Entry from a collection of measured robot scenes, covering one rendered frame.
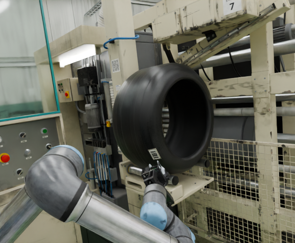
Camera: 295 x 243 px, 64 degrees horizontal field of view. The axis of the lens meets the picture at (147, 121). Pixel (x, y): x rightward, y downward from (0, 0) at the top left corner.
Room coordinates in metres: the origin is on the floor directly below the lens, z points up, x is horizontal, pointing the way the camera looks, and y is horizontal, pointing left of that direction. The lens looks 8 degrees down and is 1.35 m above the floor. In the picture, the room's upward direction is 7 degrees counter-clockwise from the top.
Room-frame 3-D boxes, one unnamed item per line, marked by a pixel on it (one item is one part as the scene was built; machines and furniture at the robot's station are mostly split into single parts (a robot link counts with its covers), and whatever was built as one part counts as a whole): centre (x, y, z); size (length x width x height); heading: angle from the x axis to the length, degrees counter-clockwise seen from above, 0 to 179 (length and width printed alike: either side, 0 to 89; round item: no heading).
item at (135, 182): (1.22, 0.02, 0.84); 0.36 x 0.09 x 0.06; 43
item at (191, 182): (1.32, -0.09, 0.80); 0.37 x 0.36 x 0.02; 133
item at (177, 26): (1.43, -0.39, 1.71); 0.61 x 0.25 x 0.15; 43
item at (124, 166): (1.45, 0.03, 0.90); 0.40 x 0.03 x 0.10; 133
